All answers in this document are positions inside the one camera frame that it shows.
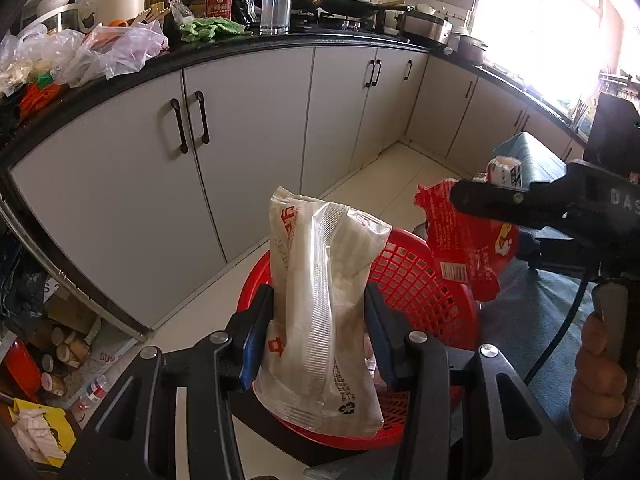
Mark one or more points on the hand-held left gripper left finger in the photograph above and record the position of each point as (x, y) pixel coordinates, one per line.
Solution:
(247, 355)

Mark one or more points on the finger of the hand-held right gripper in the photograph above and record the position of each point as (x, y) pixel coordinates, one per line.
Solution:
(555, 255)
(500, 200)

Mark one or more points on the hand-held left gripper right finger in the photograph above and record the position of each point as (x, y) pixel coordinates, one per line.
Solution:
(382, 355)

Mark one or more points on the red snack packet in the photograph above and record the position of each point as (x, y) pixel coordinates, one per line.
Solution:
(460, 240)

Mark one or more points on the white plastic wrapper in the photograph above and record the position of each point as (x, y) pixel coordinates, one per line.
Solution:
(310, 310)

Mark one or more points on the red plastic basket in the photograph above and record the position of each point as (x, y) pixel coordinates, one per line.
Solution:
(415, 280)

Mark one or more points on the person's right hand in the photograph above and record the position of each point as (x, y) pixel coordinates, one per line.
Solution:
(595, 385)

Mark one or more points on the small white carton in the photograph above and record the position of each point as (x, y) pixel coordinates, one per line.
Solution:
(505, 170)

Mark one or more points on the blue fleece blanket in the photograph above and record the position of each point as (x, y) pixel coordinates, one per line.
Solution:
(520, 320)

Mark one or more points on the utensil holder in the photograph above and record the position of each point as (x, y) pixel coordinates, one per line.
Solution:
(581, 115)

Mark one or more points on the steel pot with lid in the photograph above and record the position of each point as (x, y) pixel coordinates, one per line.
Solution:
(471, 49)

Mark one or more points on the clear plastic bottle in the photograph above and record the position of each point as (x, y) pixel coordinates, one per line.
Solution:
(95, 391)

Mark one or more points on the cardboard box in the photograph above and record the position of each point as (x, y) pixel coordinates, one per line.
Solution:
(72, 315)

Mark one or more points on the kitchen window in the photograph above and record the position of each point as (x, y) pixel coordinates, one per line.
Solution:
(550, 25)

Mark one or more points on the group of small jars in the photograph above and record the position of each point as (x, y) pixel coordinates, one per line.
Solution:
(65, 352)

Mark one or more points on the silver rice cooker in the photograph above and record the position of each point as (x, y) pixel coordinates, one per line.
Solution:
(425, 27)

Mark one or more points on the row of grey cabinet doors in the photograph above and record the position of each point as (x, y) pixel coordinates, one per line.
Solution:
(125, 200)

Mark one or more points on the yellow paper sheet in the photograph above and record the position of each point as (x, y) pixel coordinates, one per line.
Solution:
(60, 417)

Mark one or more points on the gas stove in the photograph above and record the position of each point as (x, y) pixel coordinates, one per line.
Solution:
(350, 24)

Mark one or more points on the dark plastic bag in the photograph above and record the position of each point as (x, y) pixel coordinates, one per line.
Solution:
(20, 285)

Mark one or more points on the black frying pan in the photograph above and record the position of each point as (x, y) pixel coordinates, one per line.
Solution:
(355, 7)

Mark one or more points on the black kitchen countertop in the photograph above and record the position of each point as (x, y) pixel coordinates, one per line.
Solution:
(250, 47)

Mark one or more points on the clear plastic jug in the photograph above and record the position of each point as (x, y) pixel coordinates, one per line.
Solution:
(275, 10)

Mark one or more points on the green cloth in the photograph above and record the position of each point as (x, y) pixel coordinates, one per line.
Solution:
(210, 30)

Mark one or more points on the pink clear plastic bag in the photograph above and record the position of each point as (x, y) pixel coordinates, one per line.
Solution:
(115, 52)

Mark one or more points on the orange carrots bundle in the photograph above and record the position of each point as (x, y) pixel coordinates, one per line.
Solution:
(40, 97)

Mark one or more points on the white plastic bag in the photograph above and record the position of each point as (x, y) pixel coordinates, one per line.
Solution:
(30, 55)

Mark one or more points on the chrome shelf rail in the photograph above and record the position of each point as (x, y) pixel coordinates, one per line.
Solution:
(75, 280)

